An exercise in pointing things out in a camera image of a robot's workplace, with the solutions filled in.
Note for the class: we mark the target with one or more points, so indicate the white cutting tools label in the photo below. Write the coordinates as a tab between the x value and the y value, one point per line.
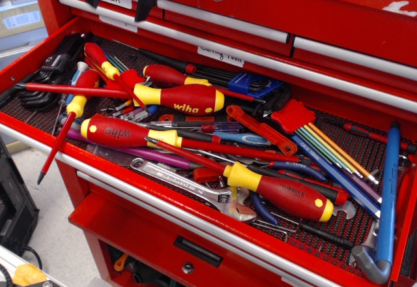
220	57

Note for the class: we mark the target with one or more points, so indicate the long blue hex key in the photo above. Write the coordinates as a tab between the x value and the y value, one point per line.
372	208

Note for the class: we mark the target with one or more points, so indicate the red holder rainbow hex keys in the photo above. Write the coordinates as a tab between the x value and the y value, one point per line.
295	118

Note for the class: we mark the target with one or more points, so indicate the white markers label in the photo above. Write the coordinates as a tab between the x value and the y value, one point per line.
122	3

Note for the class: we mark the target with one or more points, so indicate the small red black screwdriver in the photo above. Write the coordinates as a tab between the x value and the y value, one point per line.
410	148

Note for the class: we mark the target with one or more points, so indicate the red flat folding tool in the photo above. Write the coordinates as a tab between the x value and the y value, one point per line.
285	145

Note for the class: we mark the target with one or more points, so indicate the large wiha screwdriver upper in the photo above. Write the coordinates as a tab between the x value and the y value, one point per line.
193	99

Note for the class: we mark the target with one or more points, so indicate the black box on floor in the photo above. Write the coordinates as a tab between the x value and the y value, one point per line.
19	214

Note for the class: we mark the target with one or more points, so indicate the open red tool drawer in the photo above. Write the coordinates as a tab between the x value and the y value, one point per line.
130	219

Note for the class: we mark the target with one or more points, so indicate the large red screwdriver front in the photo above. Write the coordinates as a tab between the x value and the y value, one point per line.
237	174

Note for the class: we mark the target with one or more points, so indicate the black torx key set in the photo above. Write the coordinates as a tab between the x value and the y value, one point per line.
56	70

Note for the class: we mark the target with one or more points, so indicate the purple pen tool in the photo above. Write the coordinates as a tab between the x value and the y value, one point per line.
147	153

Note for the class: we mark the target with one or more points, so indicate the red holder hex keys left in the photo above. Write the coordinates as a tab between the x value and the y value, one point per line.
130	77

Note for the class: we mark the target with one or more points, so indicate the red metal tool chest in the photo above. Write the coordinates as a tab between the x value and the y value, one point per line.
382	28

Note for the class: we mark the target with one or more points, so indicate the blue holder hex keys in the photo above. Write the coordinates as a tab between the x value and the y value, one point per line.
272	94

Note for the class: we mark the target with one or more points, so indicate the large wiha screwdriver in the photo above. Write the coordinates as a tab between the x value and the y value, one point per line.
193	99
115	132

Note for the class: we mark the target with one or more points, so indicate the black red precision screwdriver rear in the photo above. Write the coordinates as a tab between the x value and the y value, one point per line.
182	66

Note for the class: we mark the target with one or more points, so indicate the thin black screwdriver front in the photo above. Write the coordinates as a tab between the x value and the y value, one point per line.
327	236

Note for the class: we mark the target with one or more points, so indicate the red yellow screwdriver overhanging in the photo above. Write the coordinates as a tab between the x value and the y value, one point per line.
74	109

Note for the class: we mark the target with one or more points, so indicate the clear handle small screwdriver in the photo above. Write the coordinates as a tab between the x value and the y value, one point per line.
206	127

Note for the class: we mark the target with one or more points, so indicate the small red yellow screwdriver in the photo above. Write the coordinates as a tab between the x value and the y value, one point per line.
98	57

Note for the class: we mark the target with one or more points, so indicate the silver adjustable wrench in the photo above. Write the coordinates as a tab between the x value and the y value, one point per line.
228	200

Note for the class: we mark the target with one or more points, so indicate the red yellow screwdriver rear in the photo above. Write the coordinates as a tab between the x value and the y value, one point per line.
165	76

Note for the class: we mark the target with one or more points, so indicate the blue white handle tool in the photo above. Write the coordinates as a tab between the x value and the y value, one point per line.
81	68

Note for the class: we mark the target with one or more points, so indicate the large blue hex key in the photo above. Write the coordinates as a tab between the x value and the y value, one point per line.
378	269

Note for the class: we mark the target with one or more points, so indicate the large wiha screwdriver middle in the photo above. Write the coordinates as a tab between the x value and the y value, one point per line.
115	132

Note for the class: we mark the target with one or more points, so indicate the blue handled pliers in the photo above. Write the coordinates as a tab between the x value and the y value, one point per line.
293	169

